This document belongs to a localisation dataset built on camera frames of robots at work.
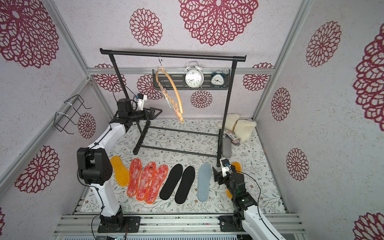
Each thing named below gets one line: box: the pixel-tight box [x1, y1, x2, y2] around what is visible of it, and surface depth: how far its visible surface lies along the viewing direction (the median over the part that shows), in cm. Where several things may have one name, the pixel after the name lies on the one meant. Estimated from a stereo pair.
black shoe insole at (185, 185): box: [174, 166, 196, 204], surface depth 87 cm
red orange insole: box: [127, 158, 142, 197], surface depth 91 cm
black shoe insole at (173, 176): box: [159, 163, 183, 200], surface depth 89 cm
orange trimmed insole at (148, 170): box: [136, 162, 157, 201], surface depth 89 cm
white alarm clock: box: [184, 61, 205, 89], surface depth 89 cm
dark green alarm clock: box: [210, 72, 225, 89], surface depth 92 cm
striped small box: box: [223, 128, 241, 146], surface depth 108 cm
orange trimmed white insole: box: [145, 164, 169, 205], surface depth 89 cm
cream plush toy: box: [217, 113, 257, 142], surface depth 106 cm
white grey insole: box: [197, 163, 212, 202], surface depth 89 cm
